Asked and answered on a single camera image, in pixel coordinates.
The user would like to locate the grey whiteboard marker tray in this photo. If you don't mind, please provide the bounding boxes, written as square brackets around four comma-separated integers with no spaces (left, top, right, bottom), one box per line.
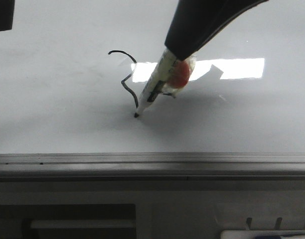
[0,178,305,239]

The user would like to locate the red magnet taped to marker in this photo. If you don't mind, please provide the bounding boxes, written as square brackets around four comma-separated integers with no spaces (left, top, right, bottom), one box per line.
[161,55,196,98]

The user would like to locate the white whiteboard with aluminium frame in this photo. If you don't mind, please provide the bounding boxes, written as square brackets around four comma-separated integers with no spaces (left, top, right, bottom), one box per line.
[0,0,305,178]

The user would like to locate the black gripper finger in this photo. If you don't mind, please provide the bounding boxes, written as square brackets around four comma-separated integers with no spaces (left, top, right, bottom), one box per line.
[164,0,264,60]

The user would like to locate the white black whiteboard marker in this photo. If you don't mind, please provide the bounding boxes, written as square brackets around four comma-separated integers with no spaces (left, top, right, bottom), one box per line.
[134,49,178,118]

